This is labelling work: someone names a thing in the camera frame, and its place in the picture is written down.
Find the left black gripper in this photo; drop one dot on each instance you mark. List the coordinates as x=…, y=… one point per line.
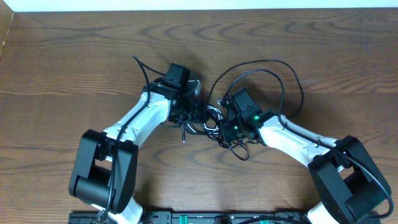
x=200, y=111

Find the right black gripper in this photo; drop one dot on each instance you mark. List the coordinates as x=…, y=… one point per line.
x=226, y=135

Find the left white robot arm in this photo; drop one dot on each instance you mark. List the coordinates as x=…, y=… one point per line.
x=104, y=172

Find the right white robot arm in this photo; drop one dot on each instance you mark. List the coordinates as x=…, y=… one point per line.
x=347, y=179

